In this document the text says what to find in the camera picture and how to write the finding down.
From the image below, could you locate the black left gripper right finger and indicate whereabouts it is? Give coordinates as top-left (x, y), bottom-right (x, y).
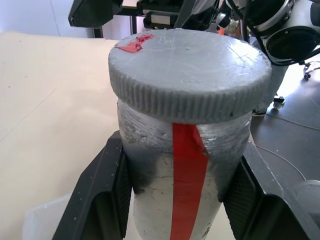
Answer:
top-left (221, 141), bottom-right (316, 240)

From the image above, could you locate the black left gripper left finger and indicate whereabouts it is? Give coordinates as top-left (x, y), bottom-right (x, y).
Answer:
top-left (51, 130), bottom-right (134, 240)

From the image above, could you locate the grey jar with red tape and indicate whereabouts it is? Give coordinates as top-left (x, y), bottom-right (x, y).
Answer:
top-left (116, 98), bottom-right (252, 240)

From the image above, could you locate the translucent white plastic box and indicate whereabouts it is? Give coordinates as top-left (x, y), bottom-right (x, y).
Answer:
top-left (23, 193), bottom-right (74, 240)

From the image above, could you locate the grey ribbed jar lid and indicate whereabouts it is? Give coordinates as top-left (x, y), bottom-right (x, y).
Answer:
top-left (108, 28), bottom-right (273, 125)

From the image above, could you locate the black caster wheel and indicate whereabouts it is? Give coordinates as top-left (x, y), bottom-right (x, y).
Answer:
top-left (273, 95), bottom-right (286, 109)

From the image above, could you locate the grey trouser leg with shoe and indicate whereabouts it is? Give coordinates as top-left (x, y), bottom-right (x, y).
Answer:
top-left (251, 63), bottom-right (289, 116)

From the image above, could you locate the black monitor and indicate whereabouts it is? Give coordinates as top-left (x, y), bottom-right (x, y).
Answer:
top-left (68, 0), bottom-right (124, 29)

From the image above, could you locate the thin floor cable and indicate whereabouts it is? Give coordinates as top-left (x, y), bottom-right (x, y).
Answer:
top-left (256, 145), bottom-right (309, 180)

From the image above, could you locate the black machine frame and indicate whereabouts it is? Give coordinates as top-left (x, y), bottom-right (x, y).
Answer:
top-left (136, 0), bottom-right (221, 31)

